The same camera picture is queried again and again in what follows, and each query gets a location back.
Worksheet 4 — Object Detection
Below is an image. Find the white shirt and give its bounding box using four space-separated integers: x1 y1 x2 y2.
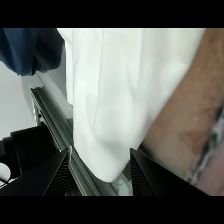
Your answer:
56 28 206 184

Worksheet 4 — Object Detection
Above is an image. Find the silver frame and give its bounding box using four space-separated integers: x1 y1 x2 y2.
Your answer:
30 86 120 197

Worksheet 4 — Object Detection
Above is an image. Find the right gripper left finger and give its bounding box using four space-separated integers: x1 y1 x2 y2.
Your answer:
0 146 73 197

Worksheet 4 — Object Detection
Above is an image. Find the dark blue garment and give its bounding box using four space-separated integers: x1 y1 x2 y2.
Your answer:
0 28 66 77

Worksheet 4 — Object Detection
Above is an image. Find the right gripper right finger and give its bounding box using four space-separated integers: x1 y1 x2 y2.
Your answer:
129 147 208 197

